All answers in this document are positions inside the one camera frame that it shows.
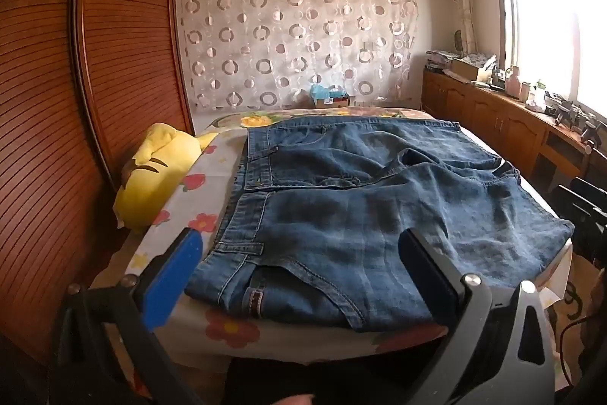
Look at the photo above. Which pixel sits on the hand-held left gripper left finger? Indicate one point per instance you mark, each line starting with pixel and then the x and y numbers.
pixel 163 286

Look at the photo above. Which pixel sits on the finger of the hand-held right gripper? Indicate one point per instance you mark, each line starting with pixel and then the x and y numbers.
pixel 578 198

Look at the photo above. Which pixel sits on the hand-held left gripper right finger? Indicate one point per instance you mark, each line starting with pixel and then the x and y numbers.
pixel 427 277

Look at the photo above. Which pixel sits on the blue denim pants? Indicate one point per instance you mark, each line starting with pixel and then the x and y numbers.
pixel 355 220

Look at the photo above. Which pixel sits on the black stand-mounted device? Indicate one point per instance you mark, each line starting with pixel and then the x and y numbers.
pixel 590 130
pixel 565 113

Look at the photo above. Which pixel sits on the yellow plush toy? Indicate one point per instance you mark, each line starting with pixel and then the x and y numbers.
pixel 151 177

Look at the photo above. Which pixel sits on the clear bottle green cap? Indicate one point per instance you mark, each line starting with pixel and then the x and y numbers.
pixel 539 91

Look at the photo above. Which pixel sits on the white jar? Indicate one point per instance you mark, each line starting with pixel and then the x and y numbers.
pixel 525 92

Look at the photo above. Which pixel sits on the strawberry print bed sheet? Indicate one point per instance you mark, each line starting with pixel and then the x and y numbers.
pixel 208 167

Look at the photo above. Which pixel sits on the wooden cabinet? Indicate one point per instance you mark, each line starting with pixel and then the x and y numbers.
pixel 479 111

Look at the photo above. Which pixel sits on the pink jug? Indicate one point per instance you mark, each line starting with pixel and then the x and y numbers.
pixel 512 82

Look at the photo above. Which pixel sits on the open cardboard box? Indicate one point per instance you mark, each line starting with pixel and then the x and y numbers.
pixel 472 68

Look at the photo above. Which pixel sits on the floral blanket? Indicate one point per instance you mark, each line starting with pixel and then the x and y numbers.
pixel 256 119

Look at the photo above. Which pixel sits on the stack of folded cloths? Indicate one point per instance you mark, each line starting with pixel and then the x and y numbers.
pixel 437 61

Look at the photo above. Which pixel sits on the small oval mirror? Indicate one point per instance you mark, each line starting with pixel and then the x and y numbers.
pixel 458 39

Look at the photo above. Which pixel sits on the cardboard box with blue bag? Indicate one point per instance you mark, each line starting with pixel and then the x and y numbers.
pixel 327 96

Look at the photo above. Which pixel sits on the wooden louvered wardrobe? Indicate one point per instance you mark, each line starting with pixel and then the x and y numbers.
pixel 118 54

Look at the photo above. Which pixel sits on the circle pattern wall curtain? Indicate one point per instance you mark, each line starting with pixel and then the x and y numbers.
pixel 284 30

